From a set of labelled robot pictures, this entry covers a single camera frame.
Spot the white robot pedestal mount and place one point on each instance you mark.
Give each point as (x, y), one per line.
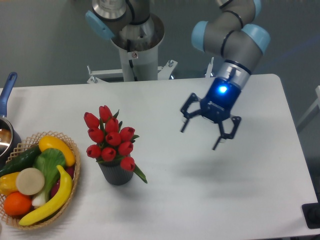
(137, 38)

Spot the yellow bell pepper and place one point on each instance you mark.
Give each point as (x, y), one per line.
(8, 183)

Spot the black device at table edge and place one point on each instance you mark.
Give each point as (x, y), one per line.
(311, 212)

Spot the blue handled saucepan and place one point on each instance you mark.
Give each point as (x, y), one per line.
(9, 138)

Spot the dark grey ribbed vase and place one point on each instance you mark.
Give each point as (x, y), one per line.
(113, 172)

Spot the yellow banana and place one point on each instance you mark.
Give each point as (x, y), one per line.
(54, 204)

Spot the green cucumber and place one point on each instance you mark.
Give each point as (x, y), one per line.
(25, 160)

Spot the green bok choy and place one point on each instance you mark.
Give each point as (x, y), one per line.
(47, 163)

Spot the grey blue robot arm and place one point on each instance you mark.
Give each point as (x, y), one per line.
(232, 36)

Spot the red tulip bouquet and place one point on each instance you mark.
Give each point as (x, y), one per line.
(111, 140)

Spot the dark red vegetable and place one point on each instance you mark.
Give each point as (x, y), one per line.
(70, 170)

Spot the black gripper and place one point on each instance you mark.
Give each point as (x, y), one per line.
(220, 100)

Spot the woven wicker basket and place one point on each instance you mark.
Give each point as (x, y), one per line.
(26, 144)

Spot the beige round disc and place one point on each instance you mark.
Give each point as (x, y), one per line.
(30, 181)

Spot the orange fruit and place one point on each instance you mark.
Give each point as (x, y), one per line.
(17, 204)

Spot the white frame at right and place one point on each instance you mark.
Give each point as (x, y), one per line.
(310, 113)

